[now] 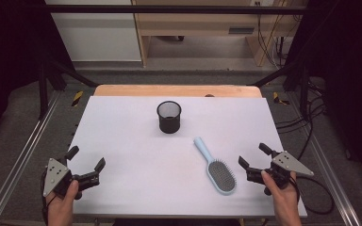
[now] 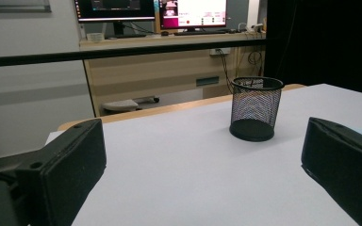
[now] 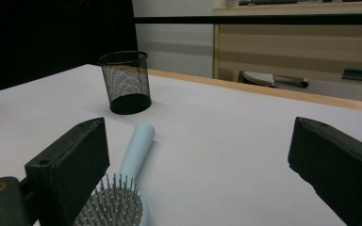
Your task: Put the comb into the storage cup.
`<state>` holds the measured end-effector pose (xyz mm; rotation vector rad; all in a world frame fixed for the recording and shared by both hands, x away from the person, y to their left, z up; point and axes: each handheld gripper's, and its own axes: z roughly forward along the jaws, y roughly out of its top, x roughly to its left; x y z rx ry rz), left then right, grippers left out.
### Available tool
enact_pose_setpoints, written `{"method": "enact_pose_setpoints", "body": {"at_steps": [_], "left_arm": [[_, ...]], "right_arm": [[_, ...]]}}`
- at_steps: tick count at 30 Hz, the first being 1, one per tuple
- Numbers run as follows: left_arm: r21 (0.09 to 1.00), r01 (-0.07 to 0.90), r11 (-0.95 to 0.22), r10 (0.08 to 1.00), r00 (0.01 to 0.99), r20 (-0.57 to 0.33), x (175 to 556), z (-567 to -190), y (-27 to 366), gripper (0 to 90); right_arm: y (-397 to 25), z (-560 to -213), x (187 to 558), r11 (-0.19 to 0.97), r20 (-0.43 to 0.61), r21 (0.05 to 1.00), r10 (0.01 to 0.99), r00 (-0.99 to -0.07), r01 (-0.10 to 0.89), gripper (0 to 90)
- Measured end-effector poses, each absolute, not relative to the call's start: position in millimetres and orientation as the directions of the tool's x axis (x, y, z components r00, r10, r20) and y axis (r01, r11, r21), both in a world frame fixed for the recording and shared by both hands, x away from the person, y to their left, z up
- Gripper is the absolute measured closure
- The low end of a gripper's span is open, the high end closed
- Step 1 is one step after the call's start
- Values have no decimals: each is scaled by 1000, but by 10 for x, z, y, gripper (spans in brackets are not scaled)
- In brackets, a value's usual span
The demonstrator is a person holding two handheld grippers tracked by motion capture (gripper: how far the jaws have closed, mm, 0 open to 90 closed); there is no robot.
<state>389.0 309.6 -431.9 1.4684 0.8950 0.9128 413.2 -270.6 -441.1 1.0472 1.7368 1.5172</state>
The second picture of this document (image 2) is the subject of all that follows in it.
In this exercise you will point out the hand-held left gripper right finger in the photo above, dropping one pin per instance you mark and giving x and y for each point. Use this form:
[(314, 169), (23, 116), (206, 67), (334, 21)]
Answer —
[(342, 163)]

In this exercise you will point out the grey office chair base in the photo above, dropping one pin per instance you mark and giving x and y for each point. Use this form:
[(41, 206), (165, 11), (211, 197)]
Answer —
[(121, 105)]

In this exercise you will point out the pink and white screen monitor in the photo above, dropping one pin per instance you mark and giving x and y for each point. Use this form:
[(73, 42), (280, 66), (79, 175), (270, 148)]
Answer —
[(201, 12)]

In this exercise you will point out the black keyboard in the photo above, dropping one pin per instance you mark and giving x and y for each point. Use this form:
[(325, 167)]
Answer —
[(201, 32)]

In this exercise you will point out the white power strip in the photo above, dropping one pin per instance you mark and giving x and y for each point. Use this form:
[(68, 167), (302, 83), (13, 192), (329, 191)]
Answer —
[(215, 51)]

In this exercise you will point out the black horizontal frame bar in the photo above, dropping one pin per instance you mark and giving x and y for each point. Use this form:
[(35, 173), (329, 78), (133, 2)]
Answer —
[(106, 52)]

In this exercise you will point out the black mesh pen holder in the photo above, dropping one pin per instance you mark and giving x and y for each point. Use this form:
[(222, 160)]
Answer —
[(254, 131)]

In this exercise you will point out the black computer mouse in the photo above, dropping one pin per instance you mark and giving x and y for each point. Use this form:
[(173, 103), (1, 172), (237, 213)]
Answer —
[(164, 33)]

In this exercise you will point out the small white container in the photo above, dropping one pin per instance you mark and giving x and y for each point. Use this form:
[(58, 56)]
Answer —
[(95, 37)]

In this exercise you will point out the dark screen monitor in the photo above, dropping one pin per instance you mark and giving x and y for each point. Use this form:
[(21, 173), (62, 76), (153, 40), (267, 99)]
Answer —
[(113, 9)]

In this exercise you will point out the grey framed board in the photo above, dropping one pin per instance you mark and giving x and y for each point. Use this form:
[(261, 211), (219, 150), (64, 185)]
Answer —
[(12, 5)]

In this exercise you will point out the wooden desk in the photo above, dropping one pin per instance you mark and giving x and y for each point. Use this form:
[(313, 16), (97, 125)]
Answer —
[(154, 72)]

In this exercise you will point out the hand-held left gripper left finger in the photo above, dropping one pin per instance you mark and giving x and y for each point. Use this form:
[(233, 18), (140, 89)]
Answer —
[(66, 163)]

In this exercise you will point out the black curtain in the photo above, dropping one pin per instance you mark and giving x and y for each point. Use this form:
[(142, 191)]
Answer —
[(326, 40)]

